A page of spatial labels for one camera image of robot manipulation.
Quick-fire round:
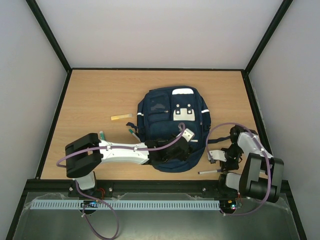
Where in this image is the purple capped white pen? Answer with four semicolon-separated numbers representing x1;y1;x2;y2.
198;169;221;175

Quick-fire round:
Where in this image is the navy blue backpack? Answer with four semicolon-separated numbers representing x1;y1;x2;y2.
125;86;231;174

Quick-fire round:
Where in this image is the green capped white pen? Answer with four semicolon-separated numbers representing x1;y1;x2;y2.
128;129;141;143

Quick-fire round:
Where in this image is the green whiteboard marker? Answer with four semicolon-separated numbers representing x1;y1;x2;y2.
99;131;106;141

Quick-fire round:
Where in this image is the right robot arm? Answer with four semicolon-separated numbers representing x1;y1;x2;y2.
212;125;284;203

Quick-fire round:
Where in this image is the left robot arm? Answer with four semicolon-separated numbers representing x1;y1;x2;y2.
64;128;195;191

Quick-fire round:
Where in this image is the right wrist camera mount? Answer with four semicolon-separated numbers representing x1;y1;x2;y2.
207;150;227;164

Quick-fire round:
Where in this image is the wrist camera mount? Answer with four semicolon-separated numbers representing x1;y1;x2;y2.
207;150;227;164
181;128;195;142

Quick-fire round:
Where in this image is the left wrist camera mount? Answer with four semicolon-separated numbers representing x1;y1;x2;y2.
181;128;195;142

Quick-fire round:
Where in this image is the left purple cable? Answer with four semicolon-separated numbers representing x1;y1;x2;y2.
55;122;186;239

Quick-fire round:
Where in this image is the black aluminium frame rail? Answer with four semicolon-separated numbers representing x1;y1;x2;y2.
24;178;288;198

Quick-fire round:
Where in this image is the grey slotted cable duct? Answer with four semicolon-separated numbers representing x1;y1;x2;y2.
30;199;221;211

